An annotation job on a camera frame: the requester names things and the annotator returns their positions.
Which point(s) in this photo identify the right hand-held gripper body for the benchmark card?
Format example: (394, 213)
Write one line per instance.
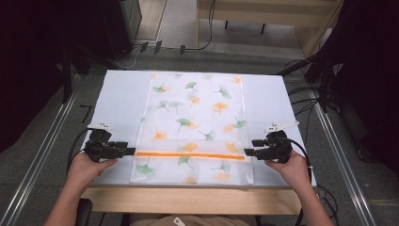
(277, 147)

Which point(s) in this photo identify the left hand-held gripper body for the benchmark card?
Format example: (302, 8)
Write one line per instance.
(100, 147)

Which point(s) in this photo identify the leaf print mesh laundry bag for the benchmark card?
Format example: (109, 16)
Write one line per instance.
(191, 125)

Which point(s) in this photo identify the person's left hand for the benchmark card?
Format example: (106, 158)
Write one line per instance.
(84, 169)

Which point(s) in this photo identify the person's right hand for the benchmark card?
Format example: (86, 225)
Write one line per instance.
(291, 171)

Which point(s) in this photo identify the white table mat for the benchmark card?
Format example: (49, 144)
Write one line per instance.
(122, 100)

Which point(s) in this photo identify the black metal stand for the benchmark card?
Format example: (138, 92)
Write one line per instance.
(324, 84)

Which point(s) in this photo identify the light wooden table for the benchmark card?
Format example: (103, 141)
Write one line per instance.
(191, 201)

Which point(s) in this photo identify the person's beige trousers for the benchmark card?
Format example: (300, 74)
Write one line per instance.
(200, 220)

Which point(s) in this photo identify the white clothing label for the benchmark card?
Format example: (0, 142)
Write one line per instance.
(178, 221)

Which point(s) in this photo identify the black curtain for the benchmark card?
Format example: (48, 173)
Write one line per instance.
(370, 78)
(28, 62)

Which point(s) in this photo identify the black cabinet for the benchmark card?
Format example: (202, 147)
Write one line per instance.
(120, 28)

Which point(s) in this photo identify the light wooden bench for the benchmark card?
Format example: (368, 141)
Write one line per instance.
(266, 9)

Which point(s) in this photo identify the aluminium floor rail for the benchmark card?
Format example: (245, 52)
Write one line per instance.
(37, 157)
(342, 163)

